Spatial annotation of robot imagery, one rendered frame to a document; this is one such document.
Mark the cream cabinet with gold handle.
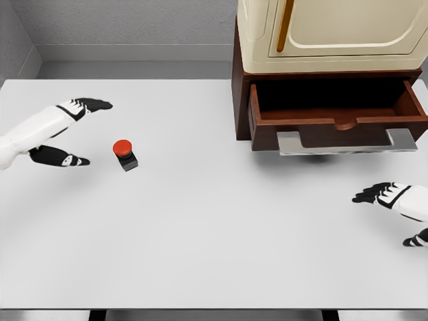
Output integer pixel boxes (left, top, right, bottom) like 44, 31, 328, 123
236, 0, 428, 74

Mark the brown wooden cabinet body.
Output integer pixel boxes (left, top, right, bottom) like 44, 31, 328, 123
231, 15, 424, 142

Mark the brown drawer with metal handle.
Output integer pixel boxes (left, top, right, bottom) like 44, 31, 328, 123
247, 79, 428, 157

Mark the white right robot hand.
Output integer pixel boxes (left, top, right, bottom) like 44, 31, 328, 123
351, 182, 428, 248

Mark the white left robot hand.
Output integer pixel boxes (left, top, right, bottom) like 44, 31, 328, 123
11, 97, 114, 168

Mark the red button switch, black base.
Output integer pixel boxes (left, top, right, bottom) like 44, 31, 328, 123
112, 138, 139, 173

